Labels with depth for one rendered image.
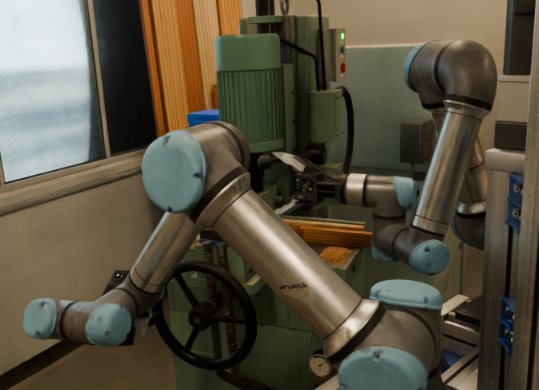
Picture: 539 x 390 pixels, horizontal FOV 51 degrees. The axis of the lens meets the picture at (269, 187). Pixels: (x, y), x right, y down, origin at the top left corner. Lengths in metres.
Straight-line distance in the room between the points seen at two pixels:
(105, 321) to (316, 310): 0.42
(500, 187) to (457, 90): 0.24
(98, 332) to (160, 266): 0.16
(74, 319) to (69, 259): 1.80
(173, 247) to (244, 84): 0.56
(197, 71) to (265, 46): 1.86
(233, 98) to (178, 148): 0.70
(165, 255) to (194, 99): 2.26
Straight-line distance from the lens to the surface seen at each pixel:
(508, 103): 1.06
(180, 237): 1.08
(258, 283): 1.46
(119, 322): 1.11
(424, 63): 1.30
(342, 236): 1.57
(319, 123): 1.71
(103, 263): 3.08
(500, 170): 1.06
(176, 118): 3.13
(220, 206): 0.84
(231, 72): 1.51
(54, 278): 2.89
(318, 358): 1.49
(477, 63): 1.22
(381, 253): 1.33
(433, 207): 1.20
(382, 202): 1.29
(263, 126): 1.52
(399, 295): 0.94
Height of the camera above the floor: 1.45
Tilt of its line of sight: 14 degrees down
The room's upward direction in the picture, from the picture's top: 3 degrees counter-clockwise
